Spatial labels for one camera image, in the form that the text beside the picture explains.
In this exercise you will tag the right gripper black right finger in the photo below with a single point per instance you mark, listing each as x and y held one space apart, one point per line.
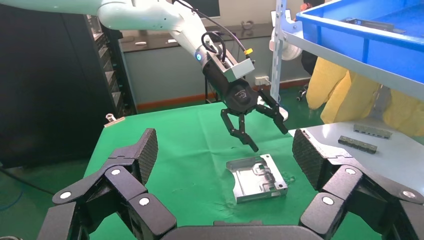
344 180

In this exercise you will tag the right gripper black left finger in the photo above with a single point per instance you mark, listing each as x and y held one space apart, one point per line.
126 180

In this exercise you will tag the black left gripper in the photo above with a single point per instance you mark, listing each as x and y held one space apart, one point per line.
236 96

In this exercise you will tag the grey stamped metal plate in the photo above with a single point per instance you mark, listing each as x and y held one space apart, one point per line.
255 180

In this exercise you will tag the dark grey connector strip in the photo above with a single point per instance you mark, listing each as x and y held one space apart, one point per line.
357 144

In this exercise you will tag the black office chair casters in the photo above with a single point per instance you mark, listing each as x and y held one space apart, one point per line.
302 94

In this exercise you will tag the light grey connector strip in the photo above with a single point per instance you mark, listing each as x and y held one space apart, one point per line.
372 132

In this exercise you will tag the silver binder clip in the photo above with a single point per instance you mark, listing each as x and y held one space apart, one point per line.
112 121

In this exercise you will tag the white metal shelf rack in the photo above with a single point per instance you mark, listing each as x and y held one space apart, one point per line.
276 66

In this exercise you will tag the green table cloth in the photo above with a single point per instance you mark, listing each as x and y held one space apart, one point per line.
185 139

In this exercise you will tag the person in dark clothes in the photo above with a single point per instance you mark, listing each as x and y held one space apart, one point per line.
308 61

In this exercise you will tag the white round base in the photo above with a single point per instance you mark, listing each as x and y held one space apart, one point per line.
291 51

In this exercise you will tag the yellow mesh bag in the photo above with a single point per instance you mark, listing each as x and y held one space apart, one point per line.
338 92

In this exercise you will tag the dark topped lab bench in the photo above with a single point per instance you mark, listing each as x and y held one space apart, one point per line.
258 30

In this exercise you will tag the black drawer rack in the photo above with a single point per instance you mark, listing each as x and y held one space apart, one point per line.
116 82

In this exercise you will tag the grey headset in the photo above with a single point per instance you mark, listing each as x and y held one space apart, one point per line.
247 24

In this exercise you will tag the blue plastic bin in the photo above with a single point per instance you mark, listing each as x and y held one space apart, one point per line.
331 36

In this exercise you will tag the large black panel cabinet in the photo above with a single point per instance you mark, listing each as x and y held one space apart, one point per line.
43 99

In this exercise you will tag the black computer monitor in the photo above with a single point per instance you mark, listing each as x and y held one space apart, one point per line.
208 8

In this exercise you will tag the metal plate with black insert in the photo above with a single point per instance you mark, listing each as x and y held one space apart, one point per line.
374 24

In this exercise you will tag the white wall power outlet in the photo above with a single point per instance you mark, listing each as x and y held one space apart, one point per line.
261 80

